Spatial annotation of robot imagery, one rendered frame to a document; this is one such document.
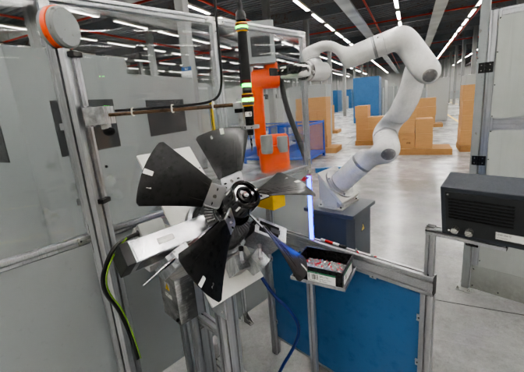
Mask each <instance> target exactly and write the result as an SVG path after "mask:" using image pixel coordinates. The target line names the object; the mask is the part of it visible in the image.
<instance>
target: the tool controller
mask: <svg viewBox="0 0 524 372"><path fill-rule="evenodd" d="M441 225H442V232H443V233H445V234H449V235H453V236H460V237H463V238H467V239H475V240H478V241H482V242H486V243H493V244H497V245H501V246H507V247H511V248H516V249H519V250H524V178H516V177H507V176H497V175H480V174H470V173H461V172H450V173H449V174H448V176H447V178H446V179H445V181H444V182H443V183H442V185H441Z"/></svg>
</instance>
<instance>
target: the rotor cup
mask: <svg viewBox="0 0 524 372"><path fill-rule="evenodd" d="M229 190H230V192H229V193H228V195H227V196H226V193H227V192H228V191H229ZM228 191H227V192H226V193H225V195H224V197H223V200H222V202H221V206H220V207H219V209H214V212H215V214H216V216H217V217H218V219H219V220H220V221H221V220H222V219H223V217H224V216H225V213H226V211H227V210H228V207H230V208H231V209H232V213H233V216H234V219H235V228H237V227H240V226H242V225H244V224H245V223H246V222H247V221H248V219H249V217H250V216H249V215H250V213H251V212H252V211H253V210H254V209H255V208H256V207H257V206H258V205H259V203H260V193H259V191H258V189H257V188H256V187H255V186H254V185H253V184H252V183H250V182H247V181H244V180H239V181H237V182H234V183H233V184H232V186H231V187H230V188H229V189H228ZM244 192H247V193H248V194H249V196H248V197H245V196H244V195H243V193H244ZM238 207H241V208H240V209H239V210H238V211H235V210H236V209H237V208H238Z"/></svg>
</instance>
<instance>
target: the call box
mask: <svg viewBox="0 0 524 372"><path fill-rule="evenodd" d="M284 206H285V195H279V196H270V197H268V198H266V199H264V200H261V201H260V203H259V205H258V207H262V208H266V209H269V210H273V211H274V210H276V209H278V208H280V207H284Z"/></svg>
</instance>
